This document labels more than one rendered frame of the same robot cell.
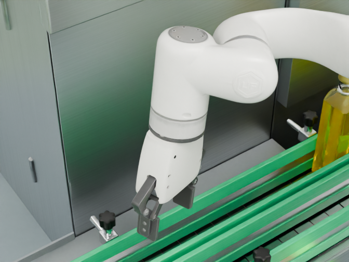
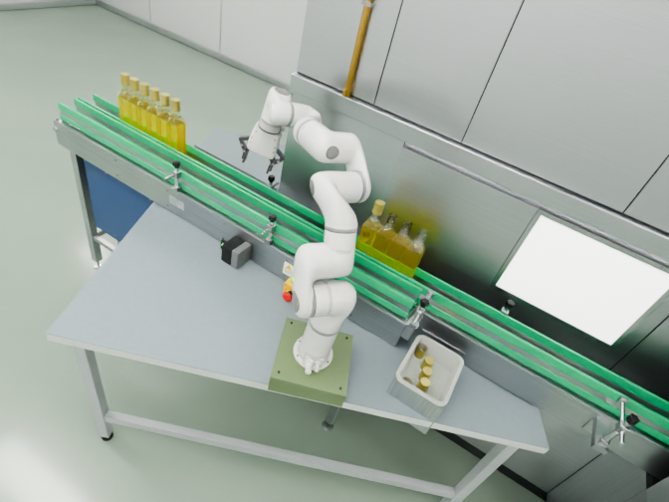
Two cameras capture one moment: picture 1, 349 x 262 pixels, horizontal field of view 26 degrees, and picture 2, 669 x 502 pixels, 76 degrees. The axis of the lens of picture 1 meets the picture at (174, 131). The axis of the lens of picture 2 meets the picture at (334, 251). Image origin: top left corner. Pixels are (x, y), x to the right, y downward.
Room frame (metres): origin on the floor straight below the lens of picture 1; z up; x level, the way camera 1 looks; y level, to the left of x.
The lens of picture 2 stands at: (0.28, -1.27, 1.92)
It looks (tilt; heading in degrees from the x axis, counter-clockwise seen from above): 39 degrees down; 56
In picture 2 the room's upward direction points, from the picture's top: 16 degrees clockwise
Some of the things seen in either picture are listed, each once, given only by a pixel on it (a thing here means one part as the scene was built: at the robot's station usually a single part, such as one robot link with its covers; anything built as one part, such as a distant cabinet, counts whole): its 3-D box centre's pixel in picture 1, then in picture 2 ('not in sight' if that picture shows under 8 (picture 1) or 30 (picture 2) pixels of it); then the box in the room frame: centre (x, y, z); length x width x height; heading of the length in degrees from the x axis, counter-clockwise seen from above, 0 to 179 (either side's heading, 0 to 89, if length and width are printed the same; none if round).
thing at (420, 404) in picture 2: not in sight; (428, 371); (1.13, -0.75, 0.79); 0.27 x 0.17 x 0.08; 35
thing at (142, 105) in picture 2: not in sight; (146, 116); (0.43, 0.59, 1.02); 0.06 x 0.06 x 0.28; 35
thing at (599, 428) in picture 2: not in sight; (609, 430); (1.49, -1.14, 0.90); 0.17 x 0.05 x 0.23; 35
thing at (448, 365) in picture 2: not in sight; (426, 375); (1.10, -0.77, 0.80); 0.22 x 0.17 x 0.09; 35
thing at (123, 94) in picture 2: not in sight; (127, 106); (0.37, 0.69, 1.02); 0.06 x 0.06 x 0.28; 35
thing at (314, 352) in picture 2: not in sight; (318, 342); (0.76, -0.61, 0.89); 0.16 x 0.13 x 0.15; 63
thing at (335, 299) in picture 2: not in sight; (329, 305); (0.76, -0.61, 1.05); 0.13 x 0.10 x 0.16; 176
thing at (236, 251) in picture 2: not in sight; (236, 252); (0.66, -0.07, 0.79); 0.08 x 0.08 x 0.08; 35
